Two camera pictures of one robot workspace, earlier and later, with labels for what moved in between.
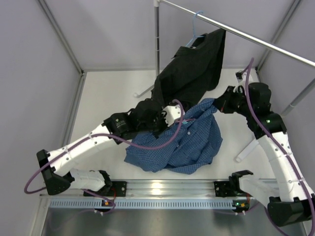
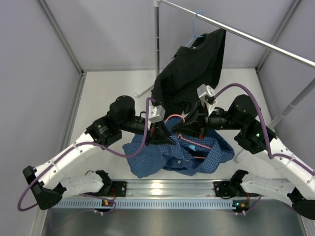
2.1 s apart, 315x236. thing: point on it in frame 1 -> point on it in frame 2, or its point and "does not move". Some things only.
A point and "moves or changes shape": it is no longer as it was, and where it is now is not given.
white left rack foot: x=138 y=95 does not move
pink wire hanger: x=184 y=120 moves or changes shape
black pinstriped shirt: x=192 y=72 does not move
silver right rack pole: x=299 y=98 does not move
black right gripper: x=222 y=103 -> x=191 y=127
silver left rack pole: x=156 y=7 does not move
